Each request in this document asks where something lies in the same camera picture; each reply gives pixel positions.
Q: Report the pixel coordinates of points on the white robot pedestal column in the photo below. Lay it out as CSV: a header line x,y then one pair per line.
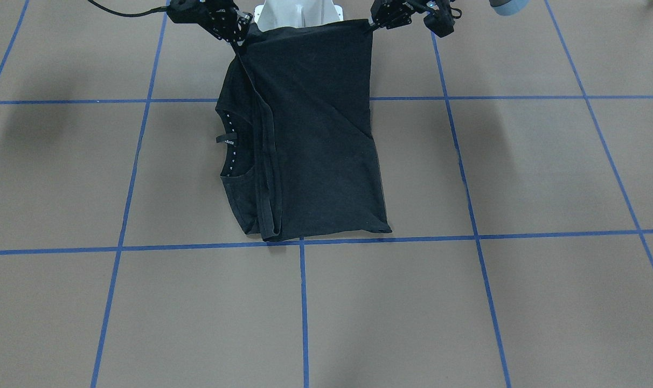
x,y
298,14

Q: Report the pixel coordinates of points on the black graphic t-shirt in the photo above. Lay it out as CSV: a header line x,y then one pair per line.
x,y
301,160

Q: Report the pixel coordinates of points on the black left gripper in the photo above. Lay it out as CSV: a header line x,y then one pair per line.
x,y
395,14

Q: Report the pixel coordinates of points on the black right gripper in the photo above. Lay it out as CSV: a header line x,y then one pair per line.
x,y
222,18

